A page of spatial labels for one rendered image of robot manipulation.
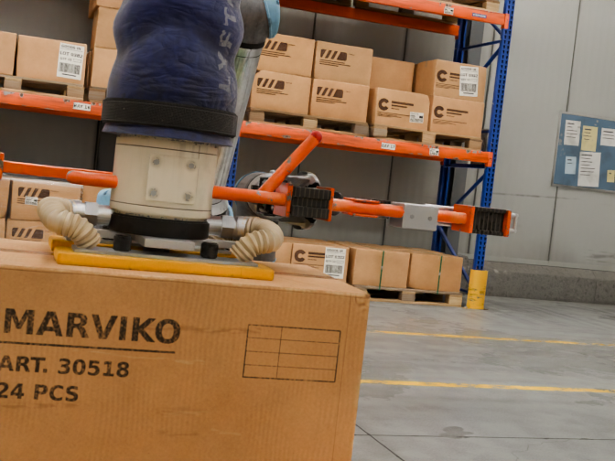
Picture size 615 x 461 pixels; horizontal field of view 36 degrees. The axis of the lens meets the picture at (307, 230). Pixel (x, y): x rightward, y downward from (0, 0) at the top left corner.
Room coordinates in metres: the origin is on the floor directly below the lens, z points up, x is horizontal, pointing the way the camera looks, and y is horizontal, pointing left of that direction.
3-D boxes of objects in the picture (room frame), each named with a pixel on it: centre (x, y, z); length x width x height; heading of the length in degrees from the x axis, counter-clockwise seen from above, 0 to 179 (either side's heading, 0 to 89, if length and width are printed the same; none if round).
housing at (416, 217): (1.76, -0.19, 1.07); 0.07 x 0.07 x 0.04; 18
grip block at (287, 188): (1.69, 0.01, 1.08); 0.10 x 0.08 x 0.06; 18
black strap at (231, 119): (1.61, 0.25, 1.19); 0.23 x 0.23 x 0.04
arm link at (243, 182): (1.98, 0.11, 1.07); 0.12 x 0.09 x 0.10; 18
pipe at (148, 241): (1.61, 0.25, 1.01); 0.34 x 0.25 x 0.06; 108
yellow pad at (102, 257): (1.52, 0.22, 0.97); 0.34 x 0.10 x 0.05; 108
